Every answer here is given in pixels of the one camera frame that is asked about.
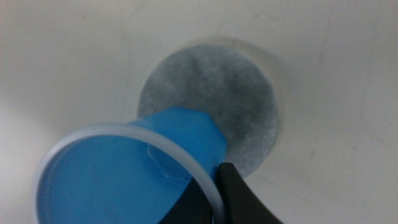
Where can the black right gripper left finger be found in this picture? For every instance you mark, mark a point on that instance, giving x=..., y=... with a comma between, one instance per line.
x=189, y=208

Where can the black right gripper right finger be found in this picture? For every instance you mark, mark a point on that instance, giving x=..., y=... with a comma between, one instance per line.
x=242, y=202

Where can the blue plastic cup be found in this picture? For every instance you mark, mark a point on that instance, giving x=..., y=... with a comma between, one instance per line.
x=124, y=180

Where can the round grey felt cup mat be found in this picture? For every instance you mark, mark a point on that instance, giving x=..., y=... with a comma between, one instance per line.
x=217, y=93

